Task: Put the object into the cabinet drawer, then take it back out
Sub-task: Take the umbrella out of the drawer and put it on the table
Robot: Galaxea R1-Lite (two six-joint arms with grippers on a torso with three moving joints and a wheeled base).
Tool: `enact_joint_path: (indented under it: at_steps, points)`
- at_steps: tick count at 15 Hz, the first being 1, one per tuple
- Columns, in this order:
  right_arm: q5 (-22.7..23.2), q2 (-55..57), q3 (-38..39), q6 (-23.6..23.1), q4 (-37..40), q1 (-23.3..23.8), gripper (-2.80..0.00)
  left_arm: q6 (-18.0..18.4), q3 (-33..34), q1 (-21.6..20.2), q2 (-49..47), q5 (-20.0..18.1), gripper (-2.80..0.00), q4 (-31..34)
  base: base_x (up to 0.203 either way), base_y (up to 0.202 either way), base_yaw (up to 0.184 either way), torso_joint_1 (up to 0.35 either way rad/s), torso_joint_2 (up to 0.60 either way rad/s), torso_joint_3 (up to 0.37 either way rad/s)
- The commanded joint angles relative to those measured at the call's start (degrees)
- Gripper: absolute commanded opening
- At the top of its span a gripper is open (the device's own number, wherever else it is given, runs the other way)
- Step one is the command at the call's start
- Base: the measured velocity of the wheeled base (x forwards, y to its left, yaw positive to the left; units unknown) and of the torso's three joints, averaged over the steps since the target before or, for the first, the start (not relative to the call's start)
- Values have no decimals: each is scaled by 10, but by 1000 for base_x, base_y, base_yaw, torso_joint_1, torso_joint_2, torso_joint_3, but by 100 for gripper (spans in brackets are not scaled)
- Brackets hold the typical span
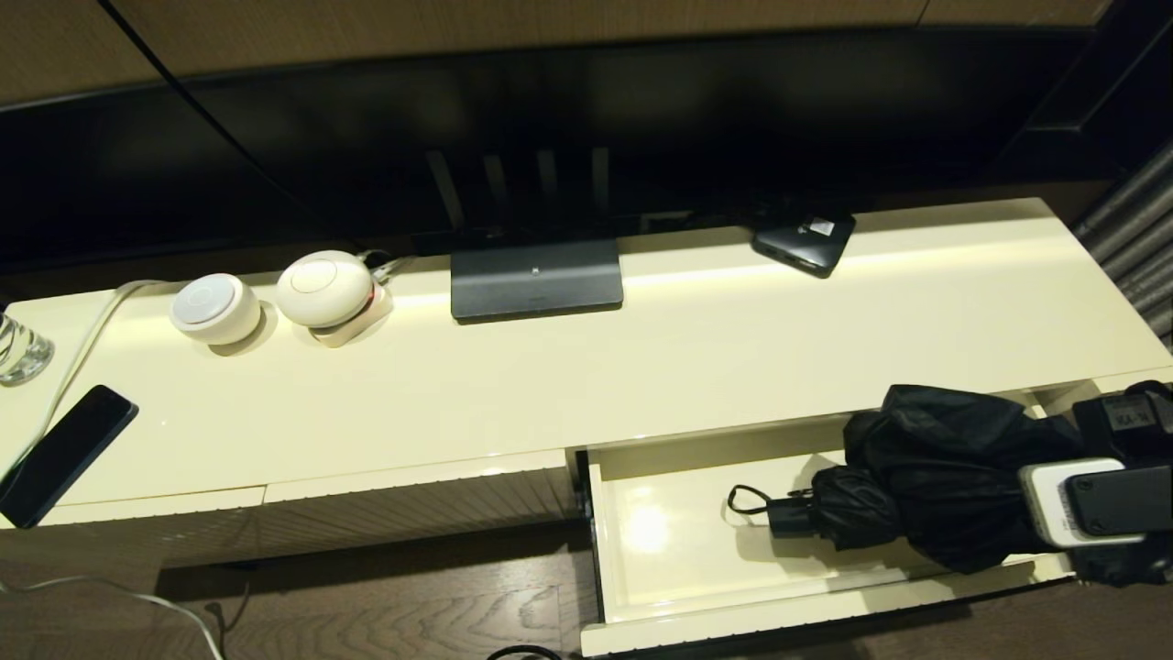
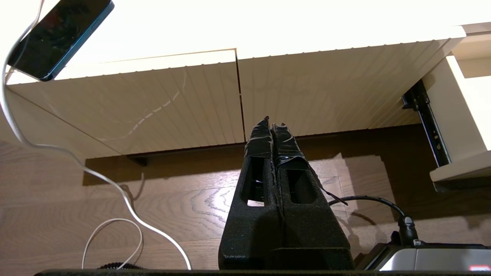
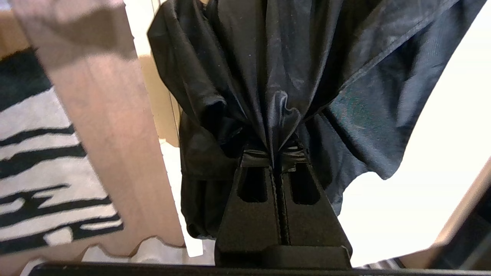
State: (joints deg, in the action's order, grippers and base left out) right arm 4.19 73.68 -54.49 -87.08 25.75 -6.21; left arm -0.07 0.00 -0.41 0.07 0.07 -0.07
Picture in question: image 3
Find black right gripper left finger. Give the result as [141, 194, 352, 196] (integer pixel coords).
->
[215, 149, 283, 268]

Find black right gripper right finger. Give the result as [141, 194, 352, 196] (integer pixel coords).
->
[274, 146, 353, 268]

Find cream ribbed drawer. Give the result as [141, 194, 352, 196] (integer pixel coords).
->
[123, 0, 204, 258]

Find black umbrella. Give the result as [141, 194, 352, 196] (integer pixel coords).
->
[148, 0, 488, 240]

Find white ribbed cabinet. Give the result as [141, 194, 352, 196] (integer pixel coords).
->
[338, 0, 491, 267]

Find black white striped rug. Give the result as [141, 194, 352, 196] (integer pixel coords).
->
[0, 48, 125, 255]

